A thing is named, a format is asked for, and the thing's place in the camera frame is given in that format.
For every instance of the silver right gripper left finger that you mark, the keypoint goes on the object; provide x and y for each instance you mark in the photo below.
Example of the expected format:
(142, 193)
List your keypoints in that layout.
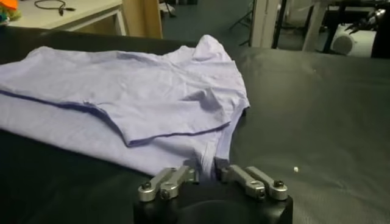
(170, 181)

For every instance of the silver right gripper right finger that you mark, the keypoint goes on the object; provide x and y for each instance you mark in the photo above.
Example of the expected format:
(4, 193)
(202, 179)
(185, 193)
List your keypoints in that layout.
(256, 182)

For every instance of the lavender t-shirt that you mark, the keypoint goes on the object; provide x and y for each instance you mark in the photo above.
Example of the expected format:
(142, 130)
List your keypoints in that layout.
(122, 91)

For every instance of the black table cover sheet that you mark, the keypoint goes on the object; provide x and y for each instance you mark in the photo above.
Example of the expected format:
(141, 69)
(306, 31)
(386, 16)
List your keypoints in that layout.
(320, 121)

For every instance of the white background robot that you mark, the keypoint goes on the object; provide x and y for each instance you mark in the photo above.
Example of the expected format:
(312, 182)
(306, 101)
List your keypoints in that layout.
(344, 44)

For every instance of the white table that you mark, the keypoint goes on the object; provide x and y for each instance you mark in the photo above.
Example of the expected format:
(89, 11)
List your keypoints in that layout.
(85, 12)

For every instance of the orange garment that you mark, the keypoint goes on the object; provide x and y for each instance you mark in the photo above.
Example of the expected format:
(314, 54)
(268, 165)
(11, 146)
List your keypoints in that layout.
(7, 3)

